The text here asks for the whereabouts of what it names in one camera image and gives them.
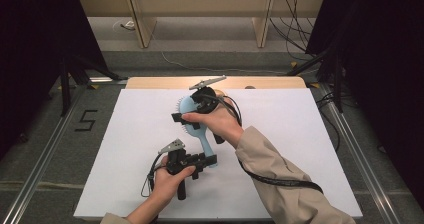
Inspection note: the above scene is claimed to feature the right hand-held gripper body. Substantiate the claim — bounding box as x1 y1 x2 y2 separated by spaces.
188 74 228 145

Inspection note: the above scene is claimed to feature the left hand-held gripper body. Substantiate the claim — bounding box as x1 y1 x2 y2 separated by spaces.
157 138 201 201

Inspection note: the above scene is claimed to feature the light blue hairbrush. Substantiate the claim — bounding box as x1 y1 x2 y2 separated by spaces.
175 95 219 169

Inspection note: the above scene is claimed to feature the person's right hand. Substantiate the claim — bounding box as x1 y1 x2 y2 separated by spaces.
181 97 246 149

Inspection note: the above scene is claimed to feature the person's left hand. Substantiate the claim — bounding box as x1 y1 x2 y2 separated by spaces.
149 155 197 212

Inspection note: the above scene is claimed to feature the white table board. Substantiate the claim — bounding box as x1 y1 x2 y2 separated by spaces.
73 88 364 220

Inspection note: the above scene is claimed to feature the wooden table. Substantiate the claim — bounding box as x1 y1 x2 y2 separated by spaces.
125 76 308 90

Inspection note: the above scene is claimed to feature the silver metal bar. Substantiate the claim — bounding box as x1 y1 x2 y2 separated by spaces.
87 76 128 85

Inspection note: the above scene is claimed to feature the beige wooden desk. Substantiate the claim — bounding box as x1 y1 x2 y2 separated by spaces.
75 0 327 49

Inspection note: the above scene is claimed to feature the round floor socket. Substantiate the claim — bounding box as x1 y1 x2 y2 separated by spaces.
112 19 137 32

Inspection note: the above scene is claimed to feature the black metal stand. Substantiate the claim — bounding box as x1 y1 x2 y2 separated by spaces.
59 54 128 118
285 42 345 114

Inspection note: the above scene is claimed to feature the black curtain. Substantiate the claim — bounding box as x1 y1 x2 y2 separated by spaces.
304 0 424 203
0 0 109 160

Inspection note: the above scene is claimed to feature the left hand-held gripper cable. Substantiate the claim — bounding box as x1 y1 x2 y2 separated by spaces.
140 153 168 199

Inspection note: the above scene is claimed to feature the hand-held gripper cable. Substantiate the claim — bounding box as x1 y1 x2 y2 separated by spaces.
140 153 168 199
203 93 325 195

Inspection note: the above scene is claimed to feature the right hand-held gripper cable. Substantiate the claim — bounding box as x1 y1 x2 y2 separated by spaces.
203 93 325 195

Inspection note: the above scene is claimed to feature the bundle of black cables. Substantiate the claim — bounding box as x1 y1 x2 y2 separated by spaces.
269 0 318 62

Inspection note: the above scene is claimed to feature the black floor cable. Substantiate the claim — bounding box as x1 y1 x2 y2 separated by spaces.
315 90 360 153

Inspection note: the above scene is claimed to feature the aluminium floor rail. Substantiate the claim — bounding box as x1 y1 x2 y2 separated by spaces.
1 83 88 224
316 83 403 224

